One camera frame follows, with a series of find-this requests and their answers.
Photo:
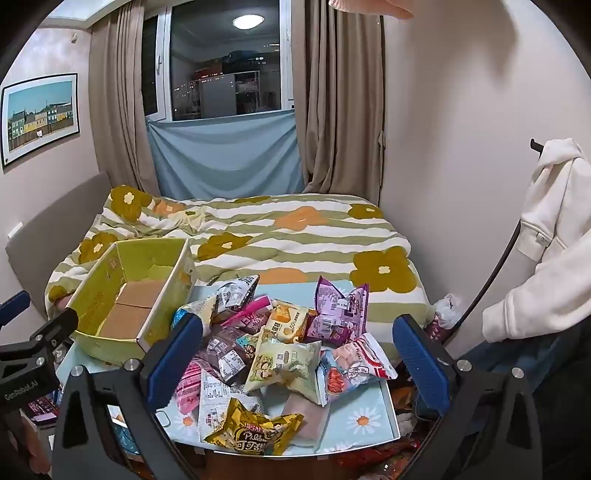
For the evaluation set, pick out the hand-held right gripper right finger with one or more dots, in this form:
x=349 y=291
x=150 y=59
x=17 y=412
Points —
x=419 y=362

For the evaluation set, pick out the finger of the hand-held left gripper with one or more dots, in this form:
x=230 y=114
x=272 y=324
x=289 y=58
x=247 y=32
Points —
x=55 y=327
x=16 y=303

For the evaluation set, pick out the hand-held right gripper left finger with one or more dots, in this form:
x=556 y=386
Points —
x=181 y=350

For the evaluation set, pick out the brown chocolate snack bag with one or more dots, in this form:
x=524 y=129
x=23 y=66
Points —
x=217 y=348

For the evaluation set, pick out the purple snack bag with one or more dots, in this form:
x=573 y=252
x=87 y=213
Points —
x=330 y=323

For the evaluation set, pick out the pile of snack packets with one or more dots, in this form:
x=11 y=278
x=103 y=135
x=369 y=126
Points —
x=286 y=360

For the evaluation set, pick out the gold snack bag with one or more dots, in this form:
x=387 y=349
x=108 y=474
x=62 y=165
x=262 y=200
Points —
x=249 y=434

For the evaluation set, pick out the pink soft toy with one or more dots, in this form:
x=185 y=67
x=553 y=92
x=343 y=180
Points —
x=62 y=302

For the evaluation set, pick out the purple box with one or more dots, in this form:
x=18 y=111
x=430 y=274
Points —
x=41 y=410

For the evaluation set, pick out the heap of orange red bags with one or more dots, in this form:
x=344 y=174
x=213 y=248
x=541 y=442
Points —
x=408 y=397

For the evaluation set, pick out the clear plastic bag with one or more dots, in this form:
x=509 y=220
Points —
x=445 y=307

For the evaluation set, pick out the daisy print table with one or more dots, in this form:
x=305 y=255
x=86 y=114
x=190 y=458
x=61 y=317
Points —
x=364 y=420

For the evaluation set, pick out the blue jeans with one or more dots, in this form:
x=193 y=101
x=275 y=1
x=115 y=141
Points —
x=508 y=360

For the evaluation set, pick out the grey padded headboard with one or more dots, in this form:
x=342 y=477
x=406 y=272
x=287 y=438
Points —
x=51 y=221

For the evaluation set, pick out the floral striped blanket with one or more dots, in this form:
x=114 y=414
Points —
x=295 y=240

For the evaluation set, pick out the white hoodie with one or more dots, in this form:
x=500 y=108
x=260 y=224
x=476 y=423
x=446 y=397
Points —
x=554 y=221

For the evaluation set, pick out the light blue cloth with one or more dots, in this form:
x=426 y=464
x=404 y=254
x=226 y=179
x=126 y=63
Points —
x=221 y=157

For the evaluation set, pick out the beige curtain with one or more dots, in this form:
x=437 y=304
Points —
x=337 y=115
x=120 y=115

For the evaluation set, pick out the black clothes rack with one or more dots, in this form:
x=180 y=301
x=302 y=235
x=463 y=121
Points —
x=535 y=146

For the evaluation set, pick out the window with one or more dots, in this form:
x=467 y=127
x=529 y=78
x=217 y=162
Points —
x=221 y=69

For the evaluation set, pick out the pink rounded object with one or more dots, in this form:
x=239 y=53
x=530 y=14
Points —
x=369 y=7

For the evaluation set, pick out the white wall outlet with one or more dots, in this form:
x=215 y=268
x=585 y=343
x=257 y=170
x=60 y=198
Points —
x=15 y=229

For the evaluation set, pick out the framed wall picture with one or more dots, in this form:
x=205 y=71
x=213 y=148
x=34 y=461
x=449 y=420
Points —
x=39 y=115

